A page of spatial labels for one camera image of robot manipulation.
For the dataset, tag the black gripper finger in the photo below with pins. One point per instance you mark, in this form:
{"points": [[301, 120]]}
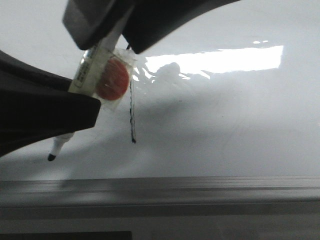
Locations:
{"points": [[36, 105], [142, 22]]}

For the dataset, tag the white whiteboard marker pen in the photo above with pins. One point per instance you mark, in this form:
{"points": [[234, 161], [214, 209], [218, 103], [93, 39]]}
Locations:
{"points": [[94, 60]]}

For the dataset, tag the red round magnet taped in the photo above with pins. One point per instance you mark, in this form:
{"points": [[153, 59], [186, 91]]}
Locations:
{"points": [[115, 78]]}

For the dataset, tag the white glossy whiteboard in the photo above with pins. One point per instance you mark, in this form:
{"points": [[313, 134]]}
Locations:
{"points": [[234, 92]]}

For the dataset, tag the aluminium whiteboard frame rail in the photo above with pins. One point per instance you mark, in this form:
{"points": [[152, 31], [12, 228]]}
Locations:
{"points": [[157, 191]]}

